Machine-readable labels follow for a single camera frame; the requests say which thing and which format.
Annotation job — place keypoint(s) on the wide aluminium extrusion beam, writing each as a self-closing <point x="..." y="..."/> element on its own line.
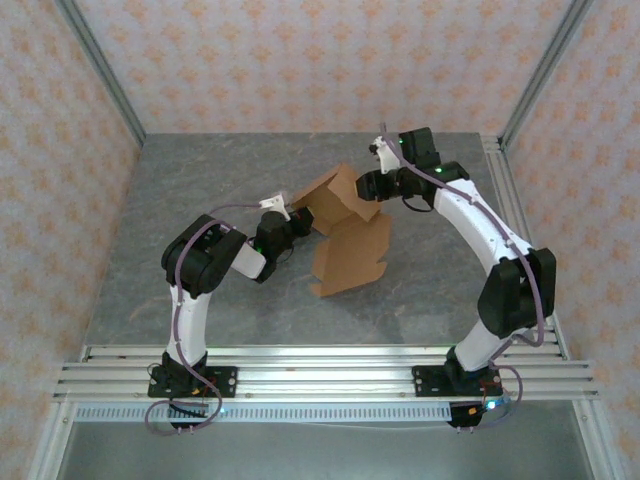
<point x="325" y="380"/>

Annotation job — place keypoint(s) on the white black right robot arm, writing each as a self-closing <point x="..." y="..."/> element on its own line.
<point x="470" y="220"/>

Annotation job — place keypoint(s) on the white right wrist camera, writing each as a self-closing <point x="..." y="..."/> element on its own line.
<point x="387" y="157"/>

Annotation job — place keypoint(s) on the aluminium side rail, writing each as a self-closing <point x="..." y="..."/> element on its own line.
<point x="500" y="165"/>

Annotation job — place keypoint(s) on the aluminium frame post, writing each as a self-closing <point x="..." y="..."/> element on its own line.
<point x="545" y="60"/>
<point x="100" y="65"/>

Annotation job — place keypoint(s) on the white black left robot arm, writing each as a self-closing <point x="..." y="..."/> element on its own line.
<point x="200" y="255"/>

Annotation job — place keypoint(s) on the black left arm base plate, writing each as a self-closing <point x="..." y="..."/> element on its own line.
<point x="227" y="382"/>

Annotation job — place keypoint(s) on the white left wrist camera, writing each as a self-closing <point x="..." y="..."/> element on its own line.
<point x="274" y="202"/>

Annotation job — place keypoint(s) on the grey metal sheet panel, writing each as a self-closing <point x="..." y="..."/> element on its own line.
<point x="325" y="455"/>

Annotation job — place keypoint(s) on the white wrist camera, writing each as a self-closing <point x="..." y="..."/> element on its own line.
<point x="387" y="157"/>
<point x="274" y="202"/>

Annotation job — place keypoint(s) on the narrow aluminium extrusion rail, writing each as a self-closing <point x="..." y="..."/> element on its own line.
<point x="325" y="352"/>

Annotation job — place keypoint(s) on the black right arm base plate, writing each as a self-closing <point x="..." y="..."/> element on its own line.
<point x="425" y="382"/>

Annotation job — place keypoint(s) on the brown cardboard paper box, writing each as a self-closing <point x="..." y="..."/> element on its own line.
<point x="350" y="255"/>

